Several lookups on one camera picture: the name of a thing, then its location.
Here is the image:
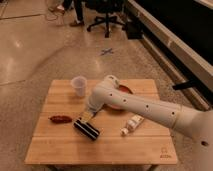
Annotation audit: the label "dark red pepper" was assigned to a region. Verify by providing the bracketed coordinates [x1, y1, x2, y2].
[50, 115, 72, 124]

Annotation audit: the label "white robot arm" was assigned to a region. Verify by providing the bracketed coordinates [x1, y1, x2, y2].
[80, 75, 213, 171]

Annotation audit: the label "orange ceramic bowl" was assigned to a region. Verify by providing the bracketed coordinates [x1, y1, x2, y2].
[105, 84, 134, 111]

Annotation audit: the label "black white striped box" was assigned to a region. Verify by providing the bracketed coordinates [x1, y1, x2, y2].
[74, 119, 100, 141]

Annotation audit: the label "wooden table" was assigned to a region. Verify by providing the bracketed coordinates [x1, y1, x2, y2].
[25, 80, 177, 165]

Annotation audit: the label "white plastic bottle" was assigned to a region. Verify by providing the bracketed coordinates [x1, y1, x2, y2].
[121, 115, 144, 136]

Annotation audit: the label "black office chair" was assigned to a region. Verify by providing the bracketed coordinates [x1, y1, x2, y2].
[85, 0, 125, 38]

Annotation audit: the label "person's legs and shoes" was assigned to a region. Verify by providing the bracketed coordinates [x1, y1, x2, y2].
[49, 0, 84, 27]

